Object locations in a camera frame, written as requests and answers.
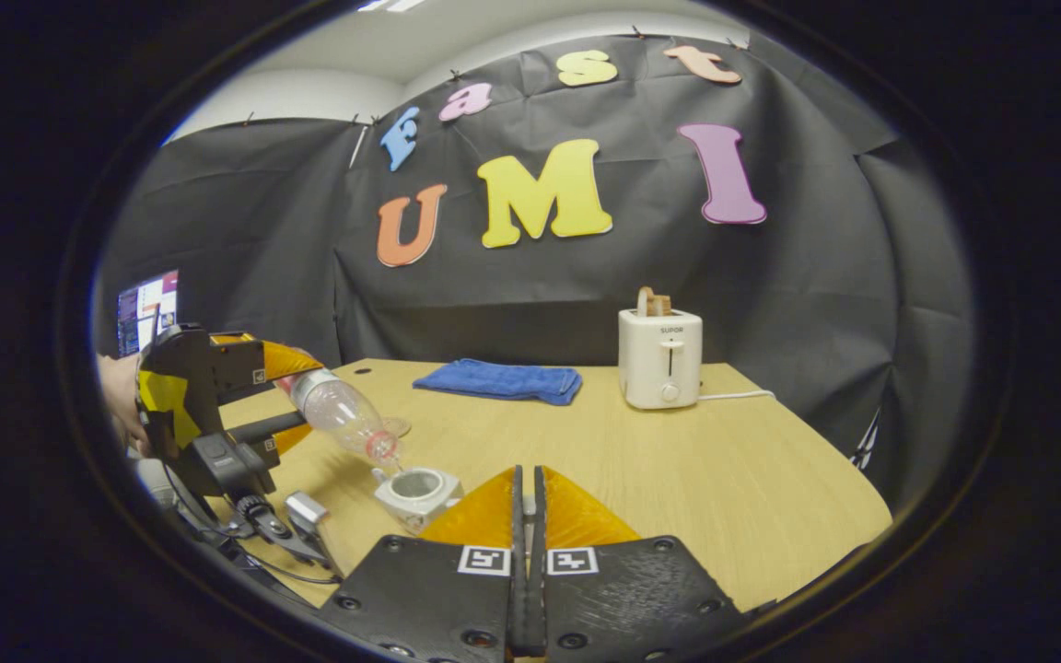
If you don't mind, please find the computer monitor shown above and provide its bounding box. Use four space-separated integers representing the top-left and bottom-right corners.
116 269 180 358

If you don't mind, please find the white toaster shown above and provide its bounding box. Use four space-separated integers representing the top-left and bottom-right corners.
618 308 704 411

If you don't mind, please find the black backdrop cloth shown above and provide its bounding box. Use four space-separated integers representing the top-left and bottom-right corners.
93 35 975 509

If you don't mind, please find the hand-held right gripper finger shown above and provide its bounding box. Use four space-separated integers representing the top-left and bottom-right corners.
317 465 528 663
530 465 757 663

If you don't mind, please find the clear plastic water bottle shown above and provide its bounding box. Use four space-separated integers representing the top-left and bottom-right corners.
274 348 402 466

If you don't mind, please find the white ceramic teacup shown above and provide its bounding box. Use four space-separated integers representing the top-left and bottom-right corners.
371 465 464 535

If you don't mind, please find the blue folded towel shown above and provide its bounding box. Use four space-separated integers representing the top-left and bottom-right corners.
413 358 584 407

